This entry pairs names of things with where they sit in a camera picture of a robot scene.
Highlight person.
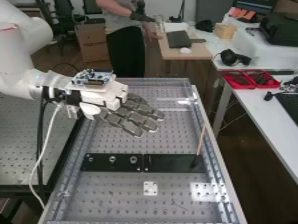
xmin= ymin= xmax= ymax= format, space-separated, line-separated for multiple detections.
xmin=95 ymin=0 xmax=166 ymax=79

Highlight cardboard box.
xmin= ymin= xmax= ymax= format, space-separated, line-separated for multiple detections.
xmin=73 ymin=22 xmax=113 ymax=65

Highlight wooden desk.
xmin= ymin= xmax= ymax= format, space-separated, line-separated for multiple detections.
xmin=156 ymin=22 xmax=216 ymax=80

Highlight small white jointed device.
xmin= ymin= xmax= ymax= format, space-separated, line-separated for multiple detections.
xmin=281 ymin=76 xmax=298 ymax=94

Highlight white desk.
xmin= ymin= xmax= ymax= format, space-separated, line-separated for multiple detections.
xmin=193 ymin=19 xmax=298 ymax=72
xmin=212 ymin=74 xmax=298 ymax=186

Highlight thin stick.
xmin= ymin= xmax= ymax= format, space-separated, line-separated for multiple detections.
xmin=190 ymin=124 xmax=209 ymax=168

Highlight small wooden box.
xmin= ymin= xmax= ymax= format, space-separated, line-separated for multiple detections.
xmin=213 ymin=22 xmax=237 ymax=41

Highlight black cable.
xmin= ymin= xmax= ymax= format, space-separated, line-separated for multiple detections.
xmin=36 ymin=95 xmax=51 ymax=188

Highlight black bag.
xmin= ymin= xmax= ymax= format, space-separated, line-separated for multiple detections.
xmin=260 ymin=12 xmax=298 ymax=47

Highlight small white box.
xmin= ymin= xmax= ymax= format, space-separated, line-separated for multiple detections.
xmin=143 ymin=180 xmax=160 ymax=197

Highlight black keyboard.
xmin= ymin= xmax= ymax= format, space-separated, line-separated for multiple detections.
xmin=273 ymin=92 xmax=298 ymax=127

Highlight black chair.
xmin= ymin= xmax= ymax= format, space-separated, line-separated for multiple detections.
xmin=36 ymin=0 xmax=77 ymax=36

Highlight black plate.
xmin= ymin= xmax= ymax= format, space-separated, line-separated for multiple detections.
xmin=81 ymin=152 xmax=208 ymax=174

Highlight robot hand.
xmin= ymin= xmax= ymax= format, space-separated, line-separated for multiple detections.
xmin=65 ymin=69 xmax=166 ymax=138

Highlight clear box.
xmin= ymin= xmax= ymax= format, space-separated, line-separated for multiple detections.
xmin=39 ymin=77 xmax=249 ymax=224

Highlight red tray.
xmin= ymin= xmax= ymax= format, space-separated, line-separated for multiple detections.
xmin=245 ymin=69 xmax=282 ymax=89
xmin=221 ymin=70 xmax=258 ymax=90

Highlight black headphones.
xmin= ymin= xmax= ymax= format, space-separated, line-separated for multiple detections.
xmin=220 ymin=48 xmax=253 ymax=67

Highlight white cable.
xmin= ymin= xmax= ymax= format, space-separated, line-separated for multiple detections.
xmin=27 ymin=101 xmax=65 ymax=209

